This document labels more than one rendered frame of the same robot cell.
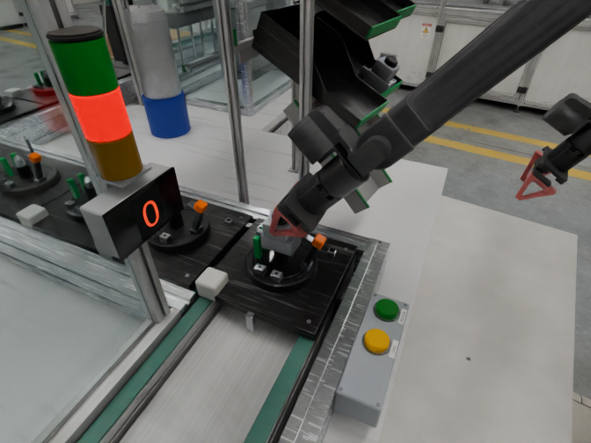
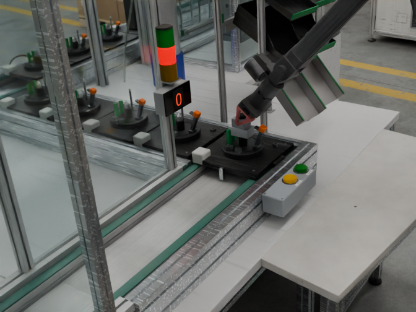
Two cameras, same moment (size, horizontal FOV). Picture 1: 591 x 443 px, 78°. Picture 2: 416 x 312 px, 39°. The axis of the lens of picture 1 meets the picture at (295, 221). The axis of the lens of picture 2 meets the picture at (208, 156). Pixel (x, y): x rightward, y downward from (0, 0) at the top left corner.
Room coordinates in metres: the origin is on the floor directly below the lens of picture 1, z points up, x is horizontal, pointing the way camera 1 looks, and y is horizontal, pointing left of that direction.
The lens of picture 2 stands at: (-1.14, -0.23, 1.84)
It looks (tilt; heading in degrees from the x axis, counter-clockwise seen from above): 28 degrees down; 13
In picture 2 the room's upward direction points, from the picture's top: 4 degrees counter-clockwise
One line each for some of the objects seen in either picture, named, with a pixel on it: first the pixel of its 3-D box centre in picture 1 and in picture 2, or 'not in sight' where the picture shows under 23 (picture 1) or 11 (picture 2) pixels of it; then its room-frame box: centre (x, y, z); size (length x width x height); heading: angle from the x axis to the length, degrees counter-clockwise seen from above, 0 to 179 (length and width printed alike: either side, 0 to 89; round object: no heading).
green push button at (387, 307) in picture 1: (386, 310); (301, 169); (0.41, -0.16, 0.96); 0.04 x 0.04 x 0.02
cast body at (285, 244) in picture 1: (275, 229); (239, 124); (0.52, 0.04, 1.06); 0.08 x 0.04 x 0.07; 65
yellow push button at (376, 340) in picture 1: (376, 341); (290, 179); (0.35, -0.13, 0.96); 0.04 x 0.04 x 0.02
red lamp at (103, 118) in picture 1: (101, 112); (166, 54); (0.39, 0.21, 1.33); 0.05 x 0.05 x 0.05
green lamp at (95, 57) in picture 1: (85, 63); (164, 36); (0.39, 0.21, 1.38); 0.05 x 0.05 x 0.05
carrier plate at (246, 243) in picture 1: (281, 269); (243, 152); (0.51, 0.03, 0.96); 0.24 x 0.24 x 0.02; 65
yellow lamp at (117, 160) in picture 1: (115, 152); (168, 70); (0.39, 0.21, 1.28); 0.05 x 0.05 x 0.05
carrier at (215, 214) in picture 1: (174, 216); (179, 123); (0.62, 0.26, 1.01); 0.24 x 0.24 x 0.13; 65
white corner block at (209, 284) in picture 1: (212, 284); (201, 156); (0.47, 0.16, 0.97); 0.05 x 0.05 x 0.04; 65
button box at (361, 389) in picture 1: (374, 352); (290, 189); (0.35, -0.13, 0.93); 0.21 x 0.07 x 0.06; 155
